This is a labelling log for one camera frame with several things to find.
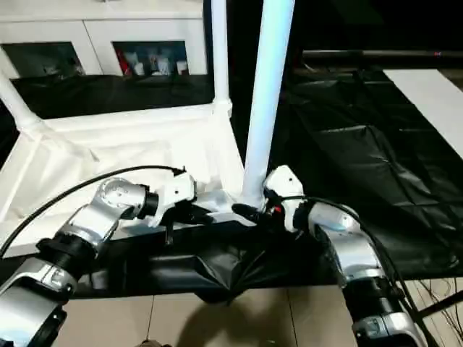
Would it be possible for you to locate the black glossy mat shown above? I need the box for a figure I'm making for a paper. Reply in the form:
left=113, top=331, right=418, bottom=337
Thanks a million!
left=0, top=68, right=463, bottom=304

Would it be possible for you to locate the long black metal rail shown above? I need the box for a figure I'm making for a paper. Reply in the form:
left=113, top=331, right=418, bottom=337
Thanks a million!
left=302, top=49, right=463, bottom=61

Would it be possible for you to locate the white plastic table leg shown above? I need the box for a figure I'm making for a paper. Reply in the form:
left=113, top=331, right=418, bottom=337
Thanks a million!
left=209, top=0, right=233, bottom=116
left=0, top=46, right=43, bottom=131
left=240, top=0, right=296, bottom=209

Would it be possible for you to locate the black metal stand bar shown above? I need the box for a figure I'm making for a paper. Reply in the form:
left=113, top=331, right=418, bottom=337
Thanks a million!
left=417, top=292, right=463, bottom=317

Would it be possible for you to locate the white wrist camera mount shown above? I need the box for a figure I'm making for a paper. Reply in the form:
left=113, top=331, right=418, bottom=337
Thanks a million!
left=148, top=171, right=198, bottom=228
left=263, top=164, right=305, bottom=232

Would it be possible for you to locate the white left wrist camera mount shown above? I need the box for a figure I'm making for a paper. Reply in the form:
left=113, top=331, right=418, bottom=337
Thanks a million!
left=148, top=171, right=198, bottom=228

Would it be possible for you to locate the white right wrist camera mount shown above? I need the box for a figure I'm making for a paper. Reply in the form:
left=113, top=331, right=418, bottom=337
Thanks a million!
left=263, top=164, right=305, bottom=232

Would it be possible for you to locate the flat white board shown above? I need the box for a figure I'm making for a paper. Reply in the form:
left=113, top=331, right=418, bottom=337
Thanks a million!
left=383, top=68, right=463, bottom=160

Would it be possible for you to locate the black left wrist camera cable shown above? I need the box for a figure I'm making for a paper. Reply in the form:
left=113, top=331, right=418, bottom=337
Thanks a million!
left=0, top=165, right=187, bottom=254

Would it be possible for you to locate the white glass-door cabinet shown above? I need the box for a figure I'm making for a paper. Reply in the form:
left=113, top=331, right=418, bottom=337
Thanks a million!
left=0, top=0, right=211, bottom=79

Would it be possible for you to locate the white plastic table top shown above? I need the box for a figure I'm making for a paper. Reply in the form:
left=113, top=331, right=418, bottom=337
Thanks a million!
left=0, top=103, right=261, bottom=260

